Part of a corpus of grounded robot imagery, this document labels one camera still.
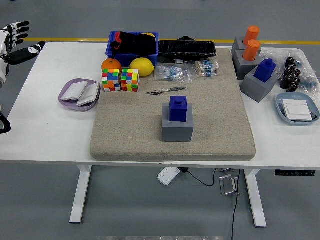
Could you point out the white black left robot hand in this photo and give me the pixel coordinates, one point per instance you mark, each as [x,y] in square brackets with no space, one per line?
[3,50]

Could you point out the blue square seal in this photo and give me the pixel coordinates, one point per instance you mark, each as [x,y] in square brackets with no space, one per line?
[265,71]
[177,111]

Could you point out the grey seal holder block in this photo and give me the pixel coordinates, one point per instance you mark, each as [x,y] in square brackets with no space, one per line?
[255,90]
[241,67]
[237,45]
[176,132]

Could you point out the orange cylinder seal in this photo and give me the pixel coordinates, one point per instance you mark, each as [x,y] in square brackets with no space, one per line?
[251,50]
[251,33]

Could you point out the purple plate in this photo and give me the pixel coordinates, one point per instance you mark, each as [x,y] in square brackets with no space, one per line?
[75,107]

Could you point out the orange fruit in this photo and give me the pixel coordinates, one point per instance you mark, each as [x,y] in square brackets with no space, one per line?
[111,63]

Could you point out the colourful puzzle cube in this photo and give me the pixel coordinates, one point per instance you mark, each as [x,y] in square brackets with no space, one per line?
[111,80]
[130,80]

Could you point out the blue plastic bin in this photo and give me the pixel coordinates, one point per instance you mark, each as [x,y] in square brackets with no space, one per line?
[125,58]

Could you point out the black cloth bag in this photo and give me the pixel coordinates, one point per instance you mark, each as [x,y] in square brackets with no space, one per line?
[140,45]

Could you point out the yellow lemon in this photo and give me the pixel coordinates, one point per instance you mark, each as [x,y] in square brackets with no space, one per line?
[141,67]

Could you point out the yellow item in bin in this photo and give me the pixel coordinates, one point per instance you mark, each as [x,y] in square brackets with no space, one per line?
[149,34]

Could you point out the grey-brown mat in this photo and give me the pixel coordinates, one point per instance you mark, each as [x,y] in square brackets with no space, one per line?
[130,130]

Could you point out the white table leg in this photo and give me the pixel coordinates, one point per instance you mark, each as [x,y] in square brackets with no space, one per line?
[80,195]
[255,200]

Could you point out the bag of blue resistors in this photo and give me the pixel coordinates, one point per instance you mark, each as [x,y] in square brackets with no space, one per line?
[172,73]

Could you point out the grey utility knife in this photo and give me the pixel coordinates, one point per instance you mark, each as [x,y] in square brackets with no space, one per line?
[175,88]

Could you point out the black wrapped keyboard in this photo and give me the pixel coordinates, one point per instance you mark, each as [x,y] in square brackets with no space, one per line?
[187,48]

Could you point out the bag of tan resistors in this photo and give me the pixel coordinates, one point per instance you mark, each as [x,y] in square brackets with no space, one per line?
[206,68]

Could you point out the white power strip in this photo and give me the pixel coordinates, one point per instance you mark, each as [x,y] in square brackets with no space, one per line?
[167,176]

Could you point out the light blue plate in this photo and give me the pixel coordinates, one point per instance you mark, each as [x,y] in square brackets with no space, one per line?
[281,110]

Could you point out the cluster of black capacitors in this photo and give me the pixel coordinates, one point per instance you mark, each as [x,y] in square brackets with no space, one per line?
[290,80]

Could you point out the clear plastic bag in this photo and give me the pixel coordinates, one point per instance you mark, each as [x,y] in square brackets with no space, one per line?
[310,82]

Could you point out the black table control panel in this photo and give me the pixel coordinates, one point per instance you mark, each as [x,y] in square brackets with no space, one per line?
[295,173]

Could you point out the small black plug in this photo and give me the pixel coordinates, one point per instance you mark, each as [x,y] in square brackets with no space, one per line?
[313,116]

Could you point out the white switch panel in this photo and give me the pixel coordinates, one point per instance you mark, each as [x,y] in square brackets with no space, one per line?
[297,110]
[73,90]
[88,96]

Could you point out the silver metal bracket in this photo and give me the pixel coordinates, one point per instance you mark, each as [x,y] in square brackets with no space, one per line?
[227,185]

